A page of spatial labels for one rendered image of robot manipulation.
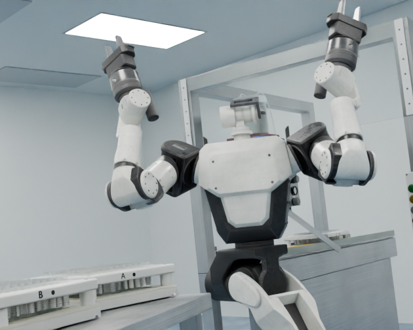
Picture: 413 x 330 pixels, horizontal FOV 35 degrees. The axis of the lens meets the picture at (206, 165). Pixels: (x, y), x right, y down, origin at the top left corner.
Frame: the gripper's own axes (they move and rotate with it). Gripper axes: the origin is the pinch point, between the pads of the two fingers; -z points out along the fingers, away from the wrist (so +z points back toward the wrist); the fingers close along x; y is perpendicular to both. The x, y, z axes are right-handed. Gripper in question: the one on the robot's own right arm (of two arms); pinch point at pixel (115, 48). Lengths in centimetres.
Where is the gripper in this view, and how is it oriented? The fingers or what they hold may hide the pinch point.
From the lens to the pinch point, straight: 204.6
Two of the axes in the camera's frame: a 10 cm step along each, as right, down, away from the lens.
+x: 6.8, -5.1, -5.3
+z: 3.0, 8.5, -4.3
